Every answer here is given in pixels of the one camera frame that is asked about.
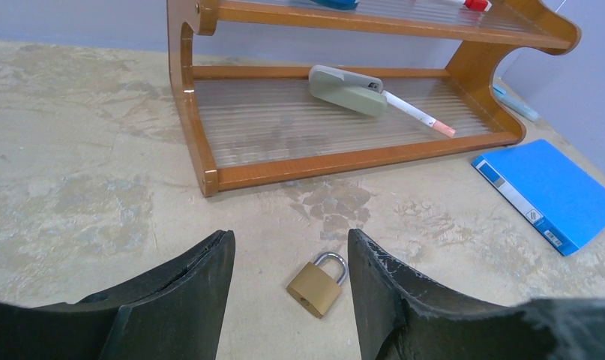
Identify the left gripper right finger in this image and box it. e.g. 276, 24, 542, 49
348, 229, 605, 359

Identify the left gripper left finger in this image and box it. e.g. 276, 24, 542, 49
0, 230, 235, 359

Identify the brass padlock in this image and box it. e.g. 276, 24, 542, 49
286, 251, 349, 319

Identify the orange wooden shelf rack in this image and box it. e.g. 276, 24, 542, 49
166, 1, 582, 197

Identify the white pen on table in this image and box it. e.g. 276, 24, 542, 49
382, 90, 456, 138

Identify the grey stapler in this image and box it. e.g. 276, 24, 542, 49
308, 64, 388, 117

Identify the light blue eraser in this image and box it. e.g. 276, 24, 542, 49
493, 83, 540, 122

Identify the blue white jar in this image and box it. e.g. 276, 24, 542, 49
312, 0, 360, 11

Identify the white red marker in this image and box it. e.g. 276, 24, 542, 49
446, 0, 492, 12

